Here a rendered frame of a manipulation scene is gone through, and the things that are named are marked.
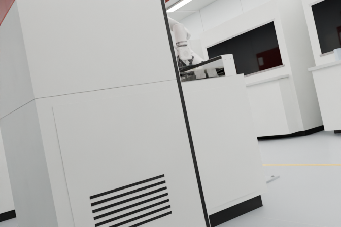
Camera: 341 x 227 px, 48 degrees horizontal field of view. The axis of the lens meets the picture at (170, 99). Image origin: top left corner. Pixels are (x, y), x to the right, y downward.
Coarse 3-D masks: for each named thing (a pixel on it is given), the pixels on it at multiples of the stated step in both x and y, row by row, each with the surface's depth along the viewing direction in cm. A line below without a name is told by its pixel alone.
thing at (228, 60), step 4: (224, 56) 240; (228, 56) 242; (232, 56) 244; (224, 60) 239; (228, 60) 241; (232, 60) 243; (224, 64) 239; (228, 64) 241; (232, 64) 243; (224, 68) 238; (228, 68) 240; (232, 68) 242; (228, 72) 240; (232, 72) 242
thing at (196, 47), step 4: (192, 40) 736; (196, 40) 741; (192, 44) 734; (196, 44) 740; (200, 44) 745; (192, 48) 733; (196, 48) 738; (200, 48) 744; (196, 52) 737; (200, 52) 742; (200, 56) 741; (184, 64) 743; (184, 68) 745
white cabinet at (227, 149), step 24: (192, 96) 214; (216, 96) 223; (240, 96) 234; (192, 120) 212; (216, 120) 221; (240, 120) 231; (216, 144) 218; (240, 144) 228; (216, 168) 216; (240, 168) 225; (216, 192) 213; (240, 192) 223; (264, 192) 234; (216, 216) 215
